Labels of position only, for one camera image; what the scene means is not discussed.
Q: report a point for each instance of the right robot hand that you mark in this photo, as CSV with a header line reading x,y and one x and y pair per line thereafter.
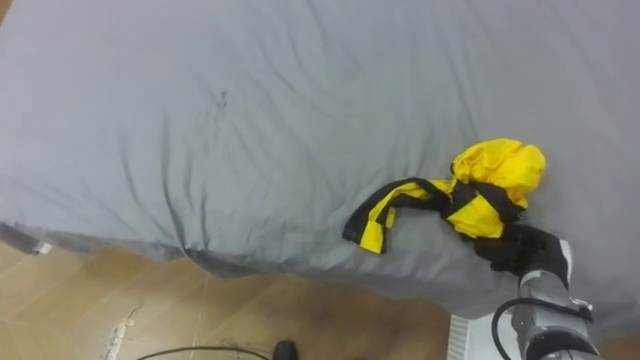
x,y
525,250

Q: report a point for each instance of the yellow and black garment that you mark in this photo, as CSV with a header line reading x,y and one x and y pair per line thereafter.
x,y
500,165

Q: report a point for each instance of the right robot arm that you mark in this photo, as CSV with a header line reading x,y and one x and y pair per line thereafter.
x,y
545,315

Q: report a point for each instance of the white ribbed box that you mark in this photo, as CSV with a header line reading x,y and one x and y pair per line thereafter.
x,y
475,340

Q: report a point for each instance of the robot legs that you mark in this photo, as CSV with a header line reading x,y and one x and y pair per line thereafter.
x,y
285,351

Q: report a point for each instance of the grey bed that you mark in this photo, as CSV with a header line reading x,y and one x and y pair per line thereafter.
x,y
250,125

